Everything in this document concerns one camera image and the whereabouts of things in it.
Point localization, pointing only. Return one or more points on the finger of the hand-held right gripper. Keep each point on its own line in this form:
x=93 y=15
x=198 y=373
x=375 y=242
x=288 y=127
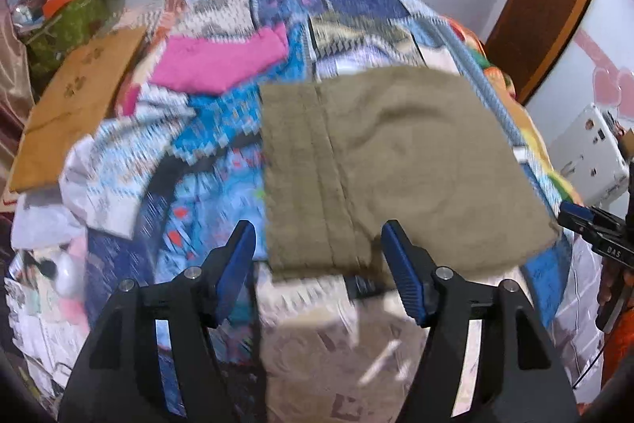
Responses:
x=577 y=214

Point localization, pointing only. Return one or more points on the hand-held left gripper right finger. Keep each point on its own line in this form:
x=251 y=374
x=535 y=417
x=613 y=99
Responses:
x=402 y=272

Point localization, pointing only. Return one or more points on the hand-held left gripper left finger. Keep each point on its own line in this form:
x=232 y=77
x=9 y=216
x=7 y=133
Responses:
x=238 y=262

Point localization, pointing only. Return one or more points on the olive green pants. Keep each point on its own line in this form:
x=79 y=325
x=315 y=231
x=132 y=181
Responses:
x=396 y=165

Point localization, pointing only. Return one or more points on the person's right hand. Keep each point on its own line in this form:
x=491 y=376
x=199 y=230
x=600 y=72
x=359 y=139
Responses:
x=608 y=289

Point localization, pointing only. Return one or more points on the white electronic box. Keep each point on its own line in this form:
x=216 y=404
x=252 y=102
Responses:
x=589 y=155

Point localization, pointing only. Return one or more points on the white blue patterned cloth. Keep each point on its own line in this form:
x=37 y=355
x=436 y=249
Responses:
x=119 y=175

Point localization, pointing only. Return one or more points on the white pink plush toy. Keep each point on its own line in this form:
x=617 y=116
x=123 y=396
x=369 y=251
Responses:
x=62 y=274

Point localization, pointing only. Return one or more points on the pink garment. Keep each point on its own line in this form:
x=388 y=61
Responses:
x=218 y=61

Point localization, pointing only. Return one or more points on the brown wooden door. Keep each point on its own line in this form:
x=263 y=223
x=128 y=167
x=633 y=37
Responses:
x=542 y=2

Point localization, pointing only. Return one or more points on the brown paw print mat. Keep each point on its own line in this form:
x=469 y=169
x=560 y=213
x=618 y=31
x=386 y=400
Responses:
x=74 y=106

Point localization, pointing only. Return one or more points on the blue patchwork blanket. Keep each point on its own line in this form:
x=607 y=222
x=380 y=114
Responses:
x=337 y=21

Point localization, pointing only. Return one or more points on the brown satin cloth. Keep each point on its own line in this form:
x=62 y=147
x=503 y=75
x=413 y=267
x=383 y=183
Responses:
x=12 y=81

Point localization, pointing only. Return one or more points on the green patterned bag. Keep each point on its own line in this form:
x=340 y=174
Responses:
x=69 y=24

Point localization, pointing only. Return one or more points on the pink heart wall sticker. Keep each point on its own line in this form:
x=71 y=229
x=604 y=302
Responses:
x=607 y=83

